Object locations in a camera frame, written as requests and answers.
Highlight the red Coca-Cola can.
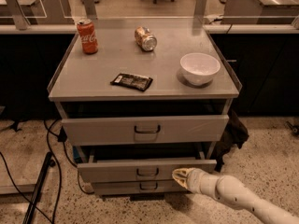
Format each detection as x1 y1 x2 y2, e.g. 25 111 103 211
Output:
77 19 98 54

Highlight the tan soda can lying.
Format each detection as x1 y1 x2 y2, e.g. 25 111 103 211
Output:
135 26 157 51

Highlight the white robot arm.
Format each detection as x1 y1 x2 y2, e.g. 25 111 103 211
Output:
172 168 299 224

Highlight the black cloth beside cabinet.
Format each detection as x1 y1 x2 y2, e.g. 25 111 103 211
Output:
210 109 249 173

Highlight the clear acrylic barrier panel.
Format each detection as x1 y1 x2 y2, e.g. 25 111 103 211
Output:
0 0 299 31

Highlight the grey metal drawer cabinet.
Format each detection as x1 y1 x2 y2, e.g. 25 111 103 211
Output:
47 17 243 203

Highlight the grey bottom drawer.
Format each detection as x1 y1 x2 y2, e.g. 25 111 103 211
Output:
92 180 185 196

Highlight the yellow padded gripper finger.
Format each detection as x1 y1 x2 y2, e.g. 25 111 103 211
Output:
172 168 194 190

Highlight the grey drawer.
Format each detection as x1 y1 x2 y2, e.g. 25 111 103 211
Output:
78 149 216 183
62 115 229 146
92 180 185 196

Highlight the grey desk background right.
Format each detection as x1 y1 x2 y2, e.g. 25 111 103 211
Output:
221 0 299 24

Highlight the black snack packet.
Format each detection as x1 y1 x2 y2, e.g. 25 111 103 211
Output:
110 73 153 91

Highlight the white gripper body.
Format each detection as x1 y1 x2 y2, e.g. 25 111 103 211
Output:
186 169 220 195

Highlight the grey top drawer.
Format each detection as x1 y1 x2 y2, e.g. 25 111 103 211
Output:
62 115 229 146

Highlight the white bowl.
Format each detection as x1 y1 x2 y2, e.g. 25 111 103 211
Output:
180 53 221 86

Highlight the black bar on floor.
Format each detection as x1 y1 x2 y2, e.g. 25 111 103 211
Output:
22 152 52 224

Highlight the grey desk background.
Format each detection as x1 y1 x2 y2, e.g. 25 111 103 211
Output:
221 0 299 24
0 0 74 25

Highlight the black floor cable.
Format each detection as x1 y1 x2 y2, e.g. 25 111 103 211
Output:
0 119 94 224

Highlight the grey desk background left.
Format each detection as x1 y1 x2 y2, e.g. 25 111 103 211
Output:
0 0 74 25

